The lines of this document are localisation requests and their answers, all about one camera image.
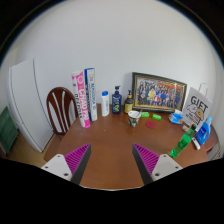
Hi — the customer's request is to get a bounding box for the white lotion bottle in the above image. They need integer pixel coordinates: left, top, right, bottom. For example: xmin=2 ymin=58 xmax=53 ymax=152
xmin=101 ymin=91 xmax=109 ymax=117

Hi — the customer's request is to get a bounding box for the white remote control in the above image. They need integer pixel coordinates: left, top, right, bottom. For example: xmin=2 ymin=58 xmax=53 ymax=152
xmin=192 ymin=137 xmax=201 ymax=150

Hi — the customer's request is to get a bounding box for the green soap box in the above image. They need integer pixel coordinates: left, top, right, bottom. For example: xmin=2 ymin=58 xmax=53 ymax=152
xmin=152 ymin=114 xmax=161 ymax=120
xmin=141 ymin=112 xmax=150 ymax=118

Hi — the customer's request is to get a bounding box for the white refrigerator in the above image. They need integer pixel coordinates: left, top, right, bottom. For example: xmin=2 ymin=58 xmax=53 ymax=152
xmin=7 ymin=60 xmax=53 ymax=152

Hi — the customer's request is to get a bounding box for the pink shuttlecock tube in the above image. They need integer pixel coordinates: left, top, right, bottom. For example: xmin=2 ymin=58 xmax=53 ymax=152
xmin=72 ymin=71 xmax=90 ymax=128

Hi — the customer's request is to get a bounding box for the blue white tissue pack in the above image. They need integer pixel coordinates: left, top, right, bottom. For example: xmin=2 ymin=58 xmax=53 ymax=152
xmin=168 ymin=110 xmax=183 ymax=124

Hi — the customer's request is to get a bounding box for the dark blue pump bottle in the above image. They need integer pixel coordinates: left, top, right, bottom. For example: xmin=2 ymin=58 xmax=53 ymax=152
xmin=112 ymin=86 xmax=122 ymax=114

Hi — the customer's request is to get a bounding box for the white gift paper bag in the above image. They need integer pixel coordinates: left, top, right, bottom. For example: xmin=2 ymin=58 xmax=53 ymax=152
xmin=182 ymin=83 xmax=212 ymax=130

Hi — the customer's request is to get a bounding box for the dark wooden chair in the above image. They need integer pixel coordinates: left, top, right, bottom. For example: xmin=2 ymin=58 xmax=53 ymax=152
xmin=46 ymin=87 xmax=78 ymax=135

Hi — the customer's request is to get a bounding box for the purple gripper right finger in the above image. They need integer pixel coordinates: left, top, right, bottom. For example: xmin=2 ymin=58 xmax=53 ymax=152
xmin=132 ymin=144 xmax=182 ymax=185

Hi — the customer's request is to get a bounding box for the green crate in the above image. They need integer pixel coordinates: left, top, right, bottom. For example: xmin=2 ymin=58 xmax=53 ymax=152
xmin=0 ymin=108 xmax=18 ymax=154

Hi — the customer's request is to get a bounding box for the green plastic bottle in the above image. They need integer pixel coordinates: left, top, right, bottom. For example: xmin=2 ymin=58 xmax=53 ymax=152
xmin=170 ymin=123 xmax=196 ymax=158

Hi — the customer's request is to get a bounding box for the blue detergent bottle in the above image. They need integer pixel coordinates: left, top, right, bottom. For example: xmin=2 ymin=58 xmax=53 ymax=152
xmin=196 ymin=116 xmax=212 ymax=145

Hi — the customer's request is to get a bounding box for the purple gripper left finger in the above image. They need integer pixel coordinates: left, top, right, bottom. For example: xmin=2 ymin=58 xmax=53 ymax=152
xmin=42 ymin=143 xmax=91 ymax=184

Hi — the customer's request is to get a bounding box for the amber pump bottle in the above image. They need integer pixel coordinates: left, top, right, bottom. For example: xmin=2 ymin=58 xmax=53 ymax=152
xmin=124 ymin=91 xmax=133 ymax=113

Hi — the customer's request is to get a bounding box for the blue white shuttlecock tube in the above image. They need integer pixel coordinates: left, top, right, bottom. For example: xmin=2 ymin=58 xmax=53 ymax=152
xmin=84 ymin=68 xmax=98 ymax=121

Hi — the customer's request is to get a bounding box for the framed group photo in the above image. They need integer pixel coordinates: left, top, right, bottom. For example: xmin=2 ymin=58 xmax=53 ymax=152
xmin=132 ymin=72 xmax=187 ymax=112

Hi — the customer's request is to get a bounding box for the green soap box right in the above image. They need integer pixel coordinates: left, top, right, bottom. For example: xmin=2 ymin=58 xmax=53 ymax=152
xmin=152 ymin=114 xmax=161 ymax=120

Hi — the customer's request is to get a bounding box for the red round coaster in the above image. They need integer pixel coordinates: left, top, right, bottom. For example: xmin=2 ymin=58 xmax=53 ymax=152
xmin=145 ymin=121 xmax=156 ymax=129

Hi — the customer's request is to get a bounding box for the green soap box left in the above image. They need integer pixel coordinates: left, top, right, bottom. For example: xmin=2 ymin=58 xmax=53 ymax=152
xmin=141 ymin=112 xmax=150 ymax=118

